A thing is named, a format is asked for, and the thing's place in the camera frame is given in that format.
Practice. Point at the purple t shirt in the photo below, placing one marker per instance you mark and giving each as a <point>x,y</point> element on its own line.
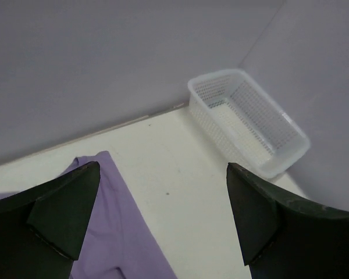
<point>118,243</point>

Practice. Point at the white plastic basket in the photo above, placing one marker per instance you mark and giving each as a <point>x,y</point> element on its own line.
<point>245,124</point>

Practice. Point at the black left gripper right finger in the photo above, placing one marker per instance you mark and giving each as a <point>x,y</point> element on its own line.
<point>283,235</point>

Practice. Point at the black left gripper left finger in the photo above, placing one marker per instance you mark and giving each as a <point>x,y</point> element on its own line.
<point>42,229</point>

